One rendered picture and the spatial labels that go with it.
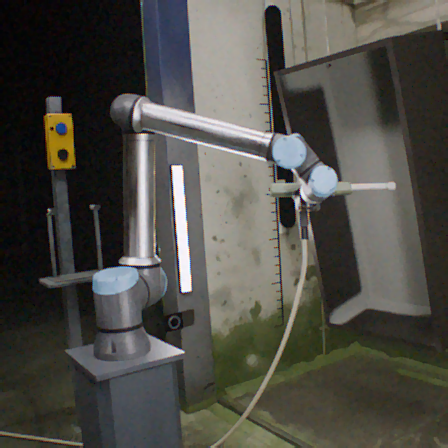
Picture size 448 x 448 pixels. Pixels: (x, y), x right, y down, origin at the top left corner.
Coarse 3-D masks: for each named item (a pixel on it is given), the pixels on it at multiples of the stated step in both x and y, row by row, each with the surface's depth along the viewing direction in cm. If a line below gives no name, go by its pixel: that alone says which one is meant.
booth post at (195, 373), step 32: (160, 0) 244; (160, 32) 244; (160, 64) 245; (160, 96) 247; (192, 96) 255; (160, 160) 253; (192, 160) 255; (160, 192) 256; (192, 192) 255; (160, 224) 259; (192, 224) 256; (160, 256) 263; (192, 256) 256; (192, 288) 256; (192, 352) 256; (192, 384) 257
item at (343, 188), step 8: (272, 184) 189; (280, 184) 189; (288, 184) 189; (296, 184) 189; (344, 184) 189; (352, 184) 191; (360, 184) 191; (368, 184) 191; (376, 184) 191; (384, 184) 190; (392, 184) 190; (272, 192) 189; (280, 192) 189; (288, 192) 189; (336, 192) 189; (344, 192) 189; (304, 216) 188; (304, 224) 187; (304, 232) 187
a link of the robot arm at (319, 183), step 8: (312, 168) 156; (320, 168) 155; (328, 168) 156; (304, 176) 158; (312, 176) 155; (320, 176) 155; (328, 176) 155; (336, 176) 156; (304, 184) 160; (312, 184) 155; (320, 184) 155; (328, 184) 155; (336, 184) 156; (304, 192) 166; (312, 192) 158; (320, 192) 155; (328, 192) 155; (312, 200) 166; (320, 200) 164
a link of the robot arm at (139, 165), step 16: (128, 144) 173; (144, 144) 173; (128, 160) 173; (144, 160) 173; (128, 176) 174; (144, 176) 173; (128, 192) 174; (144, 192) 174; (128, 208) 174; (144, 208) 174; (128, 224) 175; (144, 224) 175; (128, 240) 176; (144, 240) 175; (128, 256) 176; (144, 256) 176; (144, 272) 174; (160, 272) 180; (160, 288) 180
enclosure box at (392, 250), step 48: (384, 48) 209; (432, 48) 184; (288, 96) 222; (336, 96) 237; (384, 96) 217; (432, 96) 183; (336, 144) 241; (384, 144) 224; (432, 144) 183; (384, 192) 232; (432, 192) 184; (336, 240) 241; (384, 240) 240; (432, 240) 184; (336, 288) 242; (384, 288) 249; (432, 288) 185; (384, 336) 211; (432, 336) 204
